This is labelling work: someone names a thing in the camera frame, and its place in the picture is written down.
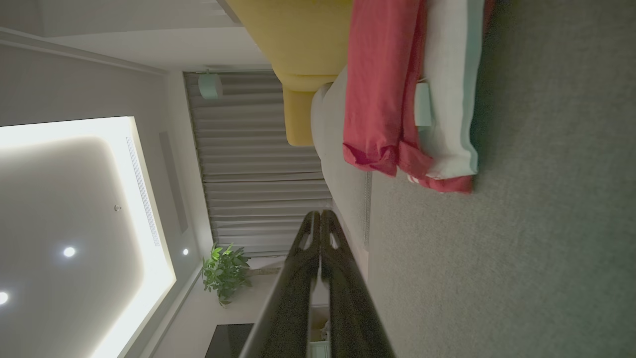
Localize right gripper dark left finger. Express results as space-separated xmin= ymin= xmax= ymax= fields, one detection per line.
xmin=238 ymin=210 xmax=321 ymax=358

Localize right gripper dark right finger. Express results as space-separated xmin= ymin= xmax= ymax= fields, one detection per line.
xmin=321 ymin=209 xmax=396 ymax=358

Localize red basketball jersey white shoulders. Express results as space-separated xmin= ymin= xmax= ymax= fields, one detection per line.
xmin=342 ymin=0 xmax=497 ymax=194

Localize black flat panel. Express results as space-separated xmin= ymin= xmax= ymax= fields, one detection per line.
xmin=205 ymin=323 xmax=255 ymax=358

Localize green potted plant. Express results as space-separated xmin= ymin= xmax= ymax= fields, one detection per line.
xmin=201 ymin=243 xmax=252 ymax=307

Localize grey pleated curtain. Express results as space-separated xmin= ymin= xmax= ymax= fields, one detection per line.
xmin=184 ymin=72 xmax=333 ymax=257

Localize long ceiling air vent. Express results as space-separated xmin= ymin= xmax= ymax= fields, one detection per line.
xmin=126 ymin=136 xmax=161 ymax=248

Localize white round ceiling device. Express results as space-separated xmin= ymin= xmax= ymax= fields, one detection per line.
xmin=198 ymin=71 xmax=223 ymax=100

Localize yellow cushion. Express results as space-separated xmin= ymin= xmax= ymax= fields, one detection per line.
xmin=226 ymin=0 xmax=354 ymax=147

